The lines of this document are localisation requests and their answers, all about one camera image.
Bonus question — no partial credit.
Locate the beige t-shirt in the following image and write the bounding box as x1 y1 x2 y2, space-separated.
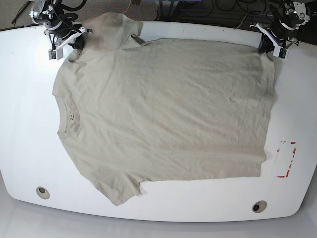
53 12 275 206

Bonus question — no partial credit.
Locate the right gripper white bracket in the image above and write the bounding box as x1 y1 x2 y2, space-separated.
44 26 93 50

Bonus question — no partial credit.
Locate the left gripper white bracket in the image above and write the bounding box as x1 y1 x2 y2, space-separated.
250 23 299 54

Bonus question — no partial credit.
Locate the white cable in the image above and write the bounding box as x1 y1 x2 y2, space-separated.
235 10 256 29

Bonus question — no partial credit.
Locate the right table cable grommet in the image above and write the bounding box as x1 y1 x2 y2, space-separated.
252 200 267 213

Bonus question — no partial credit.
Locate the red tape rectangle marking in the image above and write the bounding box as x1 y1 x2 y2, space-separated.
273 141 297 178

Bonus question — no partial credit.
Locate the left table cable grommet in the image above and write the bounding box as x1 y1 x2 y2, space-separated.
36 186 50 200

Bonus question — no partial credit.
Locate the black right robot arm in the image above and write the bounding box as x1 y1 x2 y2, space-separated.
29 0 93 60

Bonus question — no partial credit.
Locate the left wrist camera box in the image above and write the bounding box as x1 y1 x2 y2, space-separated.
273 46 289 60

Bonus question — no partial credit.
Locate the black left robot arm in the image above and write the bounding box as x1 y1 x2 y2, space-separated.
251 0 311 60

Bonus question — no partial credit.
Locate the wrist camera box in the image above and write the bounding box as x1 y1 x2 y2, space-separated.
273 46 289 60
49 49 63 60

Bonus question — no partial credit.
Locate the table cable grommet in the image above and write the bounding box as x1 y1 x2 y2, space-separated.
252 200 267 213
36 186 50 200

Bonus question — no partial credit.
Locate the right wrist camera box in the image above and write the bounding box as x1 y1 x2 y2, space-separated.
49 49 63 60

